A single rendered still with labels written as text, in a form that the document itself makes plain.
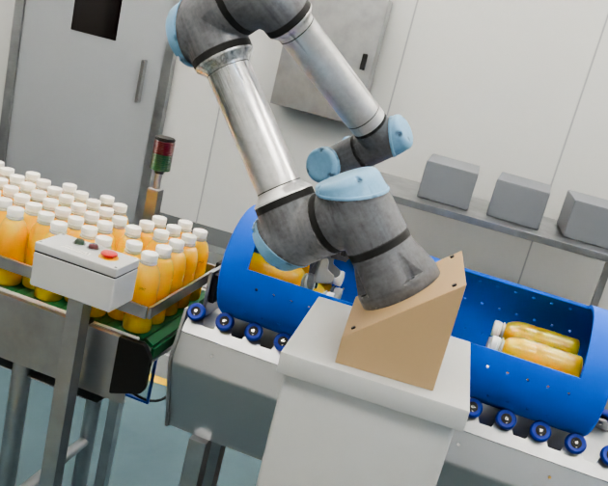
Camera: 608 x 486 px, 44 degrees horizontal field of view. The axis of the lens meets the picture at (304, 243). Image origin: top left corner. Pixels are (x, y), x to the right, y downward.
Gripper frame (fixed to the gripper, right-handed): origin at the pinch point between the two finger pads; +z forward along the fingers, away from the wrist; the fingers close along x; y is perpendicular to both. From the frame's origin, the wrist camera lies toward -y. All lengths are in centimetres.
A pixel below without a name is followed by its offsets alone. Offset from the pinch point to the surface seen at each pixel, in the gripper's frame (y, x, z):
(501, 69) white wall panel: 15, 341, -64
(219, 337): -17.0, -5.5, 18.2
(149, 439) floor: -64, 83, 110
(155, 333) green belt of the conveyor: -31.4, -9.5, 20.8
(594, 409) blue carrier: 66, -8, 3
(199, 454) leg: -16, -3, 51
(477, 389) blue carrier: 42.6, -6.2, 8.5
